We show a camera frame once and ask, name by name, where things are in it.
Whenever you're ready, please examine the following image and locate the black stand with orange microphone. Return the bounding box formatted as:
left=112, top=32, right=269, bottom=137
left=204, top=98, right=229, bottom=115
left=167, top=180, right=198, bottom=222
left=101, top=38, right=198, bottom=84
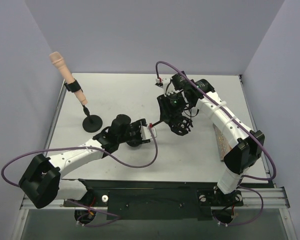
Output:
left=126, top=116, right=194, bottom=148

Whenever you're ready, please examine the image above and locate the silver glitter microphone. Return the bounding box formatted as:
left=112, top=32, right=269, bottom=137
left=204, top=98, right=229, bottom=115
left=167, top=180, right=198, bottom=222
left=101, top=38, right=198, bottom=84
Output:
left=212, top=124, right=231, bottom=162

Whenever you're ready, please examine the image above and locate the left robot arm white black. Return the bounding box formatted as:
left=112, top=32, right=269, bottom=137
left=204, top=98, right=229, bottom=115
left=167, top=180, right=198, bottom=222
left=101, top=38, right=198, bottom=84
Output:
left=18, top=114, right=157, bottom=209

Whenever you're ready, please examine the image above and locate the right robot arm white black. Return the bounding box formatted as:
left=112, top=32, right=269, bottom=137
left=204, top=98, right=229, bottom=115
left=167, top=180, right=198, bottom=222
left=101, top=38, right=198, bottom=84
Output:
left=155, top=73, right=265, bottom=205

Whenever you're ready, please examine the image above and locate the black stand with beige microphone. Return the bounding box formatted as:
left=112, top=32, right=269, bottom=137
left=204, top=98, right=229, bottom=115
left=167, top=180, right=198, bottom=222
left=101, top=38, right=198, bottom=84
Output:
left=64, top=79, right=103, bottom=133

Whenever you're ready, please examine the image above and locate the beige microphone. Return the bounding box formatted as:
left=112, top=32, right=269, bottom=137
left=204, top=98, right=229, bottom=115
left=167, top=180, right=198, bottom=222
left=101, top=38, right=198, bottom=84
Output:
left=49, top=51, right=88, bottom=105

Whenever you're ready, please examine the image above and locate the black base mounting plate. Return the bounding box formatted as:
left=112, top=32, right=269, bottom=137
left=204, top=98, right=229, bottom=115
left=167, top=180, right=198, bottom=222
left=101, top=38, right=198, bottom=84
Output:
left=53, top=179, right=243, bottom=225

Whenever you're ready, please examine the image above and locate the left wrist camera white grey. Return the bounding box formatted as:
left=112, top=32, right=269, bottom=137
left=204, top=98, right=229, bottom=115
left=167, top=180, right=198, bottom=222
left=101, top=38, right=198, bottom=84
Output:
left=140, top=124, right=157, bottom=141

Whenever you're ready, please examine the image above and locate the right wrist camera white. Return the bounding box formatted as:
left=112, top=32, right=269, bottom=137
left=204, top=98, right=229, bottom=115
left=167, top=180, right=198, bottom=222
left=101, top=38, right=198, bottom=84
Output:
left=155, top=77, right=178, bottom=97

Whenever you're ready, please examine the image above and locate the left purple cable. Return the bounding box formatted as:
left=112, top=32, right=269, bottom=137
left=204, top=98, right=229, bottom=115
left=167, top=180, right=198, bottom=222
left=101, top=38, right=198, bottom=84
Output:
left=0, top=128, right=159, bottom=187

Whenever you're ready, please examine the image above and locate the purple cable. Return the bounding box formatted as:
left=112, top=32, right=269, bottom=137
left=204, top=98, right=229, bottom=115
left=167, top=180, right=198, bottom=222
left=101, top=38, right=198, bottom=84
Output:
left=0, top=128, right=159, bottom=187
left=154, top=60, right=277, bottom=181

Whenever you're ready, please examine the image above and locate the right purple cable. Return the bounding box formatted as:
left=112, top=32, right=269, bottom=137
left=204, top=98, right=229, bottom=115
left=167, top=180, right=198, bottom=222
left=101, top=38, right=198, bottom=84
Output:
left=154, top=60, right=277, bottom=181

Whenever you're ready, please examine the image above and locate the aluminium frame rail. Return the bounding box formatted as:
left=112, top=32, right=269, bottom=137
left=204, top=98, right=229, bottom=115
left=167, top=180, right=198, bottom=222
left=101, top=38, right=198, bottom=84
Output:
left=19, top=162, right=291, bottom=211

